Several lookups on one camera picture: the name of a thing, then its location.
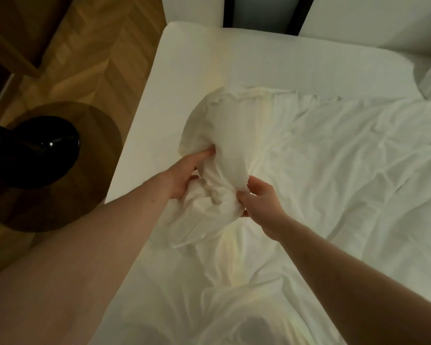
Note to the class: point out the person's right forearm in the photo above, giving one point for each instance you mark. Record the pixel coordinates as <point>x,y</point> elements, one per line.
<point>359,294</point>

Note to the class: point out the white headboard panel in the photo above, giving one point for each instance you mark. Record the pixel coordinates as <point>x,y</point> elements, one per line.
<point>373,19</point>

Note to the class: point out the person's left forearm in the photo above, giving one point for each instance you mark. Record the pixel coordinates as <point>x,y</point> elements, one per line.
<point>68,269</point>

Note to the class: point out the person's right thumb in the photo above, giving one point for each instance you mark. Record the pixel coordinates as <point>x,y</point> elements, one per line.
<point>256,183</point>

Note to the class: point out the person's right hand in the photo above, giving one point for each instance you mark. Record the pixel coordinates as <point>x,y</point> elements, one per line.
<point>265,208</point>

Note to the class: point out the black dome lamp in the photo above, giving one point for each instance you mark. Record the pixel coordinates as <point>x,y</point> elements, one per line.
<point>32,149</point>

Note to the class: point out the white duvet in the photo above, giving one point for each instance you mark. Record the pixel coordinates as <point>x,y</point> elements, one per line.
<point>309,183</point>

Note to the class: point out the wooden furniture piece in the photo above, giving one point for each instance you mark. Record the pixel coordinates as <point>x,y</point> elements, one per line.
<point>12,32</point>

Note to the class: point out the white bed mattress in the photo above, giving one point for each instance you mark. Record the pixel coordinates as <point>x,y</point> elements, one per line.
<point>237,61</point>

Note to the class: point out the person's left thumb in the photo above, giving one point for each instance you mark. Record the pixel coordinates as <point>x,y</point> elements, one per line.
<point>199,154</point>

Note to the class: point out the round wooden side table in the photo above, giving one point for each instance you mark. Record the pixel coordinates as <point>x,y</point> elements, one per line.
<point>61,168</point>

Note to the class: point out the person's left hand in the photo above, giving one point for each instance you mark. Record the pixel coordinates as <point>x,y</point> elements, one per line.
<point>179,174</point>

